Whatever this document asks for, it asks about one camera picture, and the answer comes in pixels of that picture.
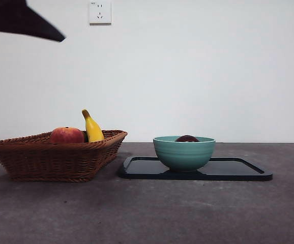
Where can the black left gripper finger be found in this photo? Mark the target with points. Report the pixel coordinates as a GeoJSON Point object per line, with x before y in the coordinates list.
{"type": "Point", "coordinates": [9, 17]}

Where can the dark red plum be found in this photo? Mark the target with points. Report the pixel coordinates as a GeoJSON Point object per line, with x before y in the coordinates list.
{"type": "Point", "coordinates": [187, 139]}

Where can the teal ribbed bowl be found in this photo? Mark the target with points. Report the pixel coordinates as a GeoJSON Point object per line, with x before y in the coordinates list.
{"type": "Point", "coordinates": [183, 155]}

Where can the red orange peach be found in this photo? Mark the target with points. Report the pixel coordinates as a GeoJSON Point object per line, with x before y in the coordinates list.
{"type": "Point", "coordinates": [66, 136]}

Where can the yellow banana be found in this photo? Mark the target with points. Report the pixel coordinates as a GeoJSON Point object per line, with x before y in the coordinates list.
{"type": "Point", "coordinates": [94, 129]}

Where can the dark green fruit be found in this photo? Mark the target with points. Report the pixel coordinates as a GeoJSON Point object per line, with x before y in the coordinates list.
{"type": "Point", "coordinates": [85, 137]}

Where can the brown wicker basket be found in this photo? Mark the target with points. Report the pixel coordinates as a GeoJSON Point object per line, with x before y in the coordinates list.
{"type": "Point", "coordinates": [55, 162]}

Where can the black rectangular tray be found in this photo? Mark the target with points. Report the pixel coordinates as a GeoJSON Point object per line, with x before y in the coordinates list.
{"type": "Point", "coordinates": [142, 170]}

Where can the white wall socket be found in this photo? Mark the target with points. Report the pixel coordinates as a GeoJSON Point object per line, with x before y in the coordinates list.
{"type": "Point", "coordinates": [100, 12]}

